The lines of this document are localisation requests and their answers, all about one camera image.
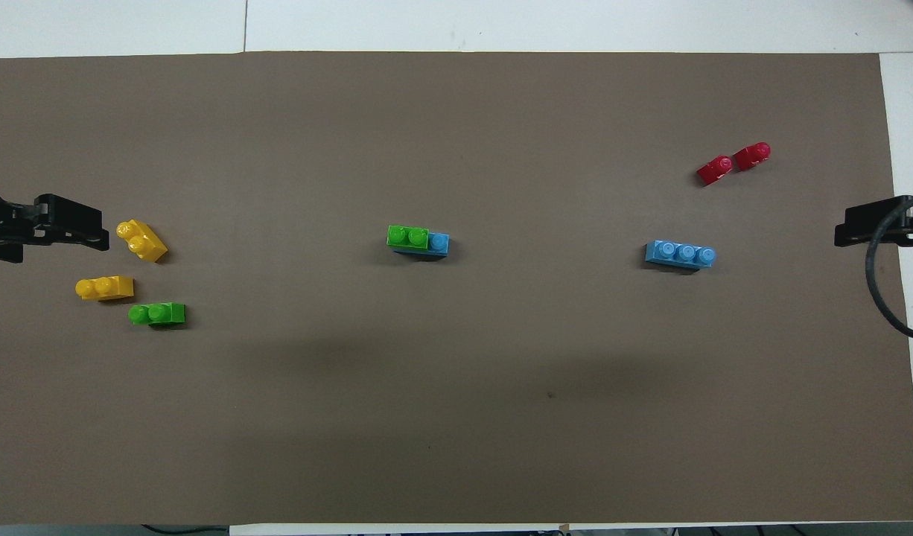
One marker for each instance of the red one-stud toy block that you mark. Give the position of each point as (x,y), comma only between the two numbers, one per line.
(753,155)
(716,170)

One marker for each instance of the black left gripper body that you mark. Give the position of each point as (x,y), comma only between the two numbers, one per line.
(2,223)

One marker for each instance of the blue three-stud toy block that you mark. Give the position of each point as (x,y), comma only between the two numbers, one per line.
(680,254)
(439,244)

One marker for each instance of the brown table mat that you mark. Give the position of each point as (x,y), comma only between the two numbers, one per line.
(456,372)

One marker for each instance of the yellow two-stud toy block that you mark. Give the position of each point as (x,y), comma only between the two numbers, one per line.
(144,241)
(105,287)

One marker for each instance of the green two-stud toy block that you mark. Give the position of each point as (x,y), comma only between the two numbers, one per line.
(158,313)
(408,237)

